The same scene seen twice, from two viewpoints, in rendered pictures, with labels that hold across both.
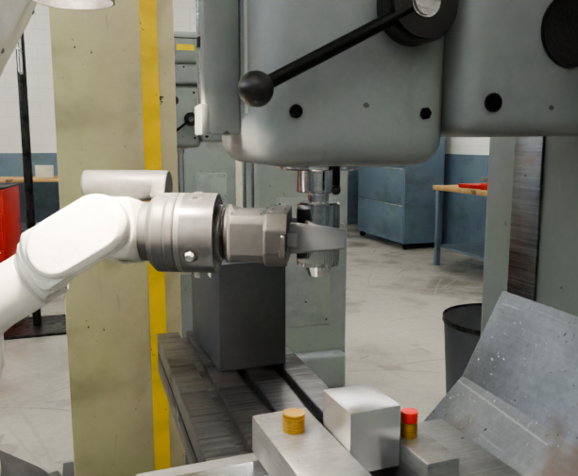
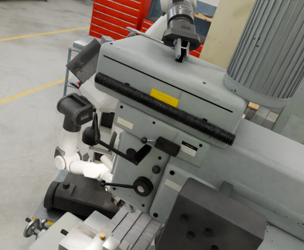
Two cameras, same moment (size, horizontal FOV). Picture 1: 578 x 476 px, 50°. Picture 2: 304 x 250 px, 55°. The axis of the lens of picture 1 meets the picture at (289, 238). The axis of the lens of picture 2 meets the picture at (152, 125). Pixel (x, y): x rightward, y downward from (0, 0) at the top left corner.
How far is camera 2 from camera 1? 0.99 m
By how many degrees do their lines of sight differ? 40
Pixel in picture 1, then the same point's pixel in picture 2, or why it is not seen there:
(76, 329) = not seen: hidden behind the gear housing
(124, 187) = (106, 164)
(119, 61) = (228, 49)
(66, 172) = not seen: hidden behind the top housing
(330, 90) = (122, 189)
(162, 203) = (107, 175)
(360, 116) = (127, 197)
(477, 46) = (155, 202)
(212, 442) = (115, 218)
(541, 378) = not seen: outside the picture
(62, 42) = (211, 35)
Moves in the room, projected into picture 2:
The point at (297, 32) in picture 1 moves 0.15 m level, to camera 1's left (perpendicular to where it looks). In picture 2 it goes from (117, 175) to (94, 153)
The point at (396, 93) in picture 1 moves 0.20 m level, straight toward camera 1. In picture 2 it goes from (137, 198) to (88, 215)
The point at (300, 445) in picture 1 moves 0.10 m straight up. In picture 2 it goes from (97, 241) to (101, 226)
